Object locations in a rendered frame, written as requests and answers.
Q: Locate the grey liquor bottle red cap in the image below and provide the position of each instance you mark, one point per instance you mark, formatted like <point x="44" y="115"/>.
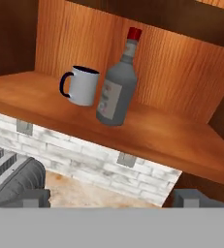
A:
<point x="116" y="93"/>

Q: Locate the wooden wall cabinet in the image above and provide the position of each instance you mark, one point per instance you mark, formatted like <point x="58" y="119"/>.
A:
<point x="168" y="129"/>

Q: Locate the grey wall socket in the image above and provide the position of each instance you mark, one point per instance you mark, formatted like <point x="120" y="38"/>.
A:
<point x="126" y="159"/>
<point x="24" y="127"/>

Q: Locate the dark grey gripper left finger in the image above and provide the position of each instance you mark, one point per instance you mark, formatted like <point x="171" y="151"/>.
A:
<point x="36" y="195"/>

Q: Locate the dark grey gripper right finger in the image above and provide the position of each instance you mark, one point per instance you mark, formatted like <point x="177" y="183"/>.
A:
<point x="186" y="194"/>

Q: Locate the dark brown cabinet door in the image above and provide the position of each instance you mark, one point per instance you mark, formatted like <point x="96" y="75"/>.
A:
<point x="10" y="35"/>

